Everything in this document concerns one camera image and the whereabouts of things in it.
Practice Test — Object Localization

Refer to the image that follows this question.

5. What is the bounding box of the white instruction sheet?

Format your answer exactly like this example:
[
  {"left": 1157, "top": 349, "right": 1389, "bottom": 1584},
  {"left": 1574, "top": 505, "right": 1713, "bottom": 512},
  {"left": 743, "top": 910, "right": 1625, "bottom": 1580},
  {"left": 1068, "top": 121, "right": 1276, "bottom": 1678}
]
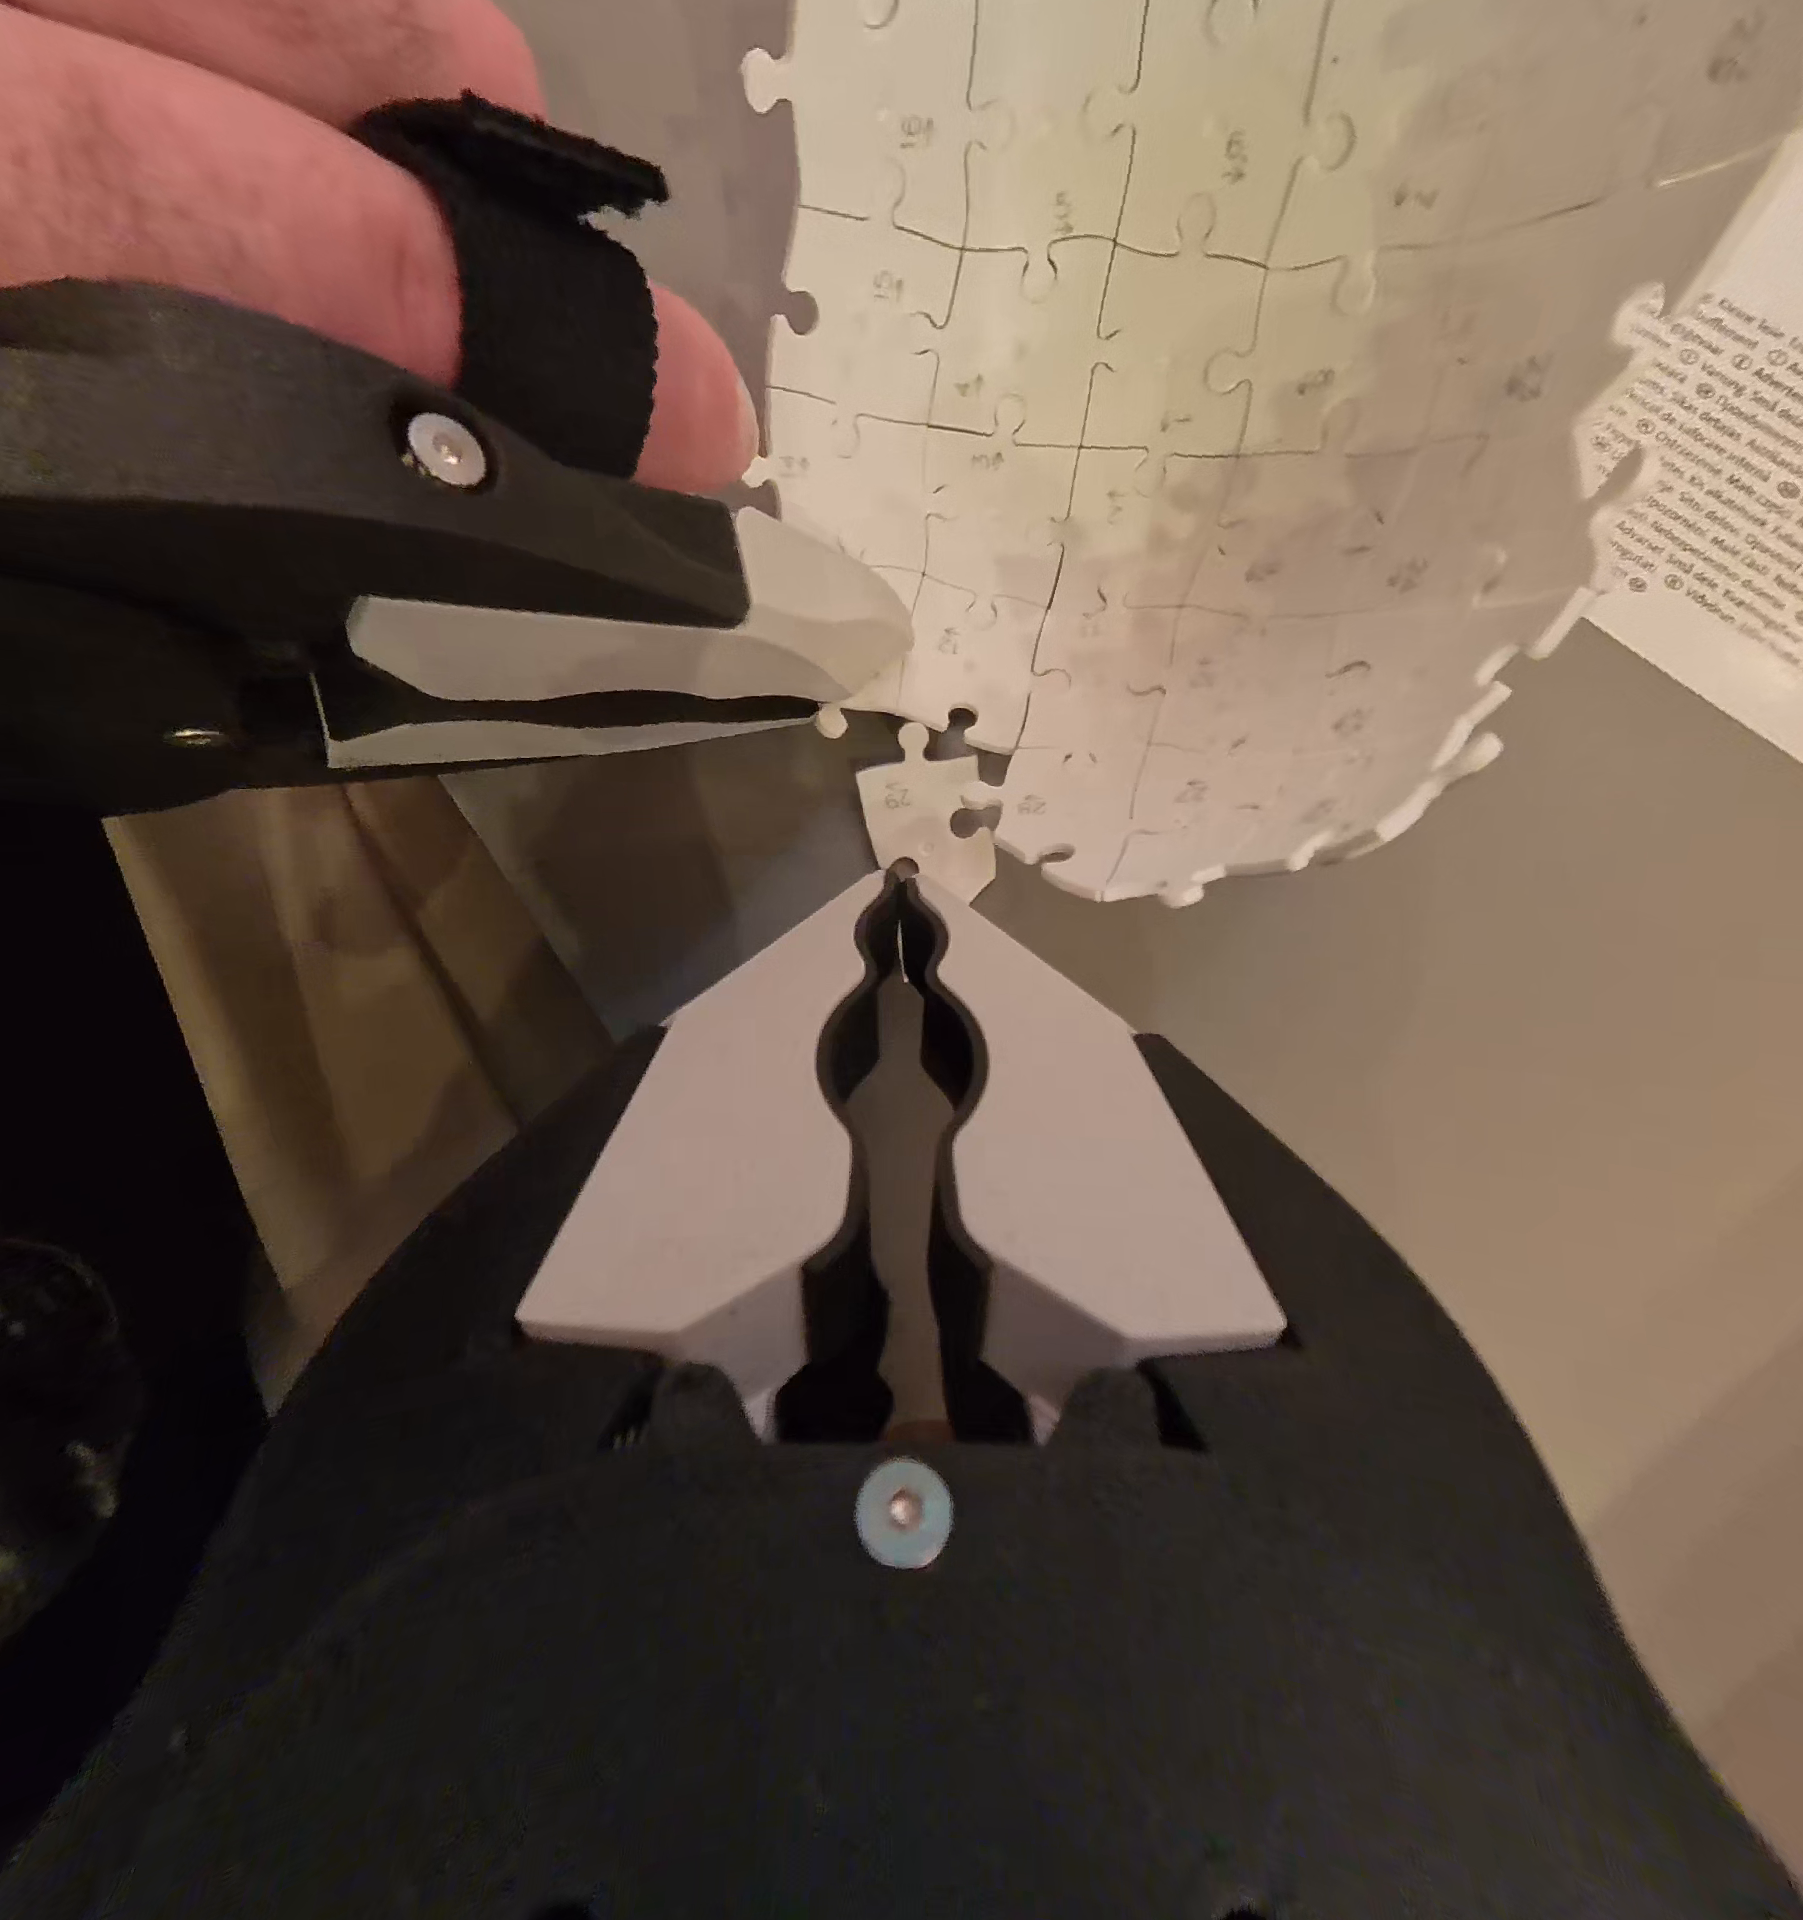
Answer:
[{"left": 1584, "top": 112, "right": 1803, "bottom": 799}]

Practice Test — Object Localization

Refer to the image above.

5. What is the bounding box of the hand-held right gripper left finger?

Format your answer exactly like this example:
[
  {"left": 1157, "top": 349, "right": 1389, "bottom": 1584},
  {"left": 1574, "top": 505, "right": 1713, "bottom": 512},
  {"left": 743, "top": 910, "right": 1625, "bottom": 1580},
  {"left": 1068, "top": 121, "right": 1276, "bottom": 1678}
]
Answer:
[{"left": 515, "top": 870, "right": 903, "bottom": 1433}]

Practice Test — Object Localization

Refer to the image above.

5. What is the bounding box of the person's left hand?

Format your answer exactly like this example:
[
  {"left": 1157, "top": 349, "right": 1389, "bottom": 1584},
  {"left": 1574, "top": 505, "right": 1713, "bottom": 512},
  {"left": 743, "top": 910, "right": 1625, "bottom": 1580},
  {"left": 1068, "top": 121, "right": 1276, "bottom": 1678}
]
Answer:
[{"left": 0, "top": 0, "right": 763, "bottom": 492}]

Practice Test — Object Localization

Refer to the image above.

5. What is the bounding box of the black mesh office chair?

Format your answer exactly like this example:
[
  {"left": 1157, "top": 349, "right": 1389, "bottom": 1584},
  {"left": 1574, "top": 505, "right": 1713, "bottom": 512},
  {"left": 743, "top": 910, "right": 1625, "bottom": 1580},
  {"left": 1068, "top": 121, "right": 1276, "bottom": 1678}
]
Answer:
[{"left": 0, "top": 1216, "right": 145, "bottom": 1667}]

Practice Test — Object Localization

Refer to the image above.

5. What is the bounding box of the person's beige trouser leg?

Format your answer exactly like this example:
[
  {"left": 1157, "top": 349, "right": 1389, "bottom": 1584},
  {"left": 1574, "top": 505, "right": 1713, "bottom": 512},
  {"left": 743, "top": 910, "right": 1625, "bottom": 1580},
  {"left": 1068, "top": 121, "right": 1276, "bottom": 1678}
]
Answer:
[{"left": 105, "top": 764, "right": 663, "bottom": 1353}]

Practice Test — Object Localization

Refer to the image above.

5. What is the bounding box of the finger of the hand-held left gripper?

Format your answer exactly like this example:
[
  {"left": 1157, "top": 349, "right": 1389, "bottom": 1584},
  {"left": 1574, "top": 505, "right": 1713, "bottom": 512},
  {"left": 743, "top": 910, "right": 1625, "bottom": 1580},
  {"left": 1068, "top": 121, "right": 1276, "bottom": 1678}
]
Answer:
[
  {"left": 347, "top": 508, "right": 914, "bottom": 707},
  {"left": 314, "top": 696, "right": 823, "bottom": 773}
]

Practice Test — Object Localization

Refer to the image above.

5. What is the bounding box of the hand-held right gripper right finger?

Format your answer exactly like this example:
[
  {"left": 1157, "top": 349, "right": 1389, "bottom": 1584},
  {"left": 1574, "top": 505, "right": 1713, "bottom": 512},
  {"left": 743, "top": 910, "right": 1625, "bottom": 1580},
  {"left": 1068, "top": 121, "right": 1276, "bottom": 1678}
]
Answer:
[{"left": 905, "top": 874, "right": 1289, "bottom": 1429}]

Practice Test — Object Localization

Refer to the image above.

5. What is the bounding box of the white puzzle piece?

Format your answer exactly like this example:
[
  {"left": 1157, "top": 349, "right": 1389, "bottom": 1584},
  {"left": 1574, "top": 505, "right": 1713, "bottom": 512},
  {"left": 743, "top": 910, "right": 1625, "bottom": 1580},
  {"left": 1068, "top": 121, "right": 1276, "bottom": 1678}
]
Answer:
[{"left": 856, "top": 718, "right": 1012, "bottom": 909}]

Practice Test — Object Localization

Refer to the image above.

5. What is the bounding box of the partly built puzzle ball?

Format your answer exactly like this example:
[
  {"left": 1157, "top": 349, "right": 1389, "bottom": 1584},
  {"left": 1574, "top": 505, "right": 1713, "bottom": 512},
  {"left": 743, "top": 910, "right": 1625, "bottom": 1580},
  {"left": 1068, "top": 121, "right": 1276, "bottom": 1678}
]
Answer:
[{"left": 736, "top": 0, "right": 1803, "bottom": 909}]

